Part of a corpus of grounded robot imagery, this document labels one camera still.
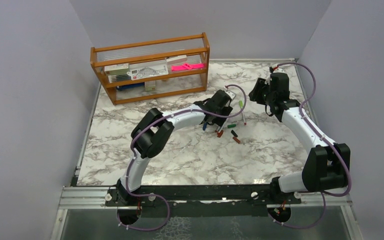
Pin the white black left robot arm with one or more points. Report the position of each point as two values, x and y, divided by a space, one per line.
152 133

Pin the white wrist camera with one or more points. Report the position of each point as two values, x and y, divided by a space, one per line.
231 95
276 71

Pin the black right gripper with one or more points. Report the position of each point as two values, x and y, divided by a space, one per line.
255 95

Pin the white pen red end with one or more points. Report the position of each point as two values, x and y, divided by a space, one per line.
243 116

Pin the red brown pen cap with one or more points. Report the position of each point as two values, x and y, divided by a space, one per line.
236 140

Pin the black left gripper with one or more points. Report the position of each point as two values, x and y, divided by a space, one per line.
218 121

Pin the aluminium frame rail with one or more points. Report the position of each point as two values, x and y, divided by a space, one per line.
83 198

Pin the wooden shelf rack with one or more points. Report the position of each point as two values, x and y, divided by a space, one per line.
153 52

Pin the pink plastic clip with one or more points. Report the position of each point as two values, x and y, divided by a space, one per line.
187 67

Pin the white green box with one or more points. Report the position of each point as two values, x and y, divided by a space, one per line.
117 69

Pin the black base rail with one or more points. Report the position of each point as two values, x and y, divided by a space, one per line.
160 201

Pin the blue pen cap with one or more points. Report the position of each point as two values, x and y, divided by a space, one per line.
204 126

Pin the pink white eraser box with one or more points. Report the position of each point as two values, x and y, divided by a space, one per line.
176 59

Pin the white protractor ruler pack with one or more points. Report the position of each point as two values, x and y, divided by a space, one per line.
148 72

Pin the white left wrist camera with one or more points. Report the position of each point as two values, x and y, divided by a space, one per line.
231 95

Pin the white pen red cap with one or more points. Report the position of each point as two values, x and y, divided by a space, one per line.
221 129

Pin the dark green pen cap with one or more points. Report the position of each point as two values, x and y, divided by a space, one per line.
231 126

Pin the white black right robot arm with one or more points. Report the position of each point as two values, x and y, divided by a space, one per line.
327 165

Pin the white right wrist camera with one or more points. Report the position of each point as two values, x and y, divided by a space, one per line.
276 71

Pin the blue box on shelf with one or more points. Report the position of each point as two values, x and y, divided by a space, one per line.
130 86

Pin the black pen cap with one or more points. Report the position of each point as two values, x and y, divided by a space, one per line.
234 133

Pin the small white box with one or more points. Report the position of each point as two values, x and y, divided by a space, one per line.
150 86

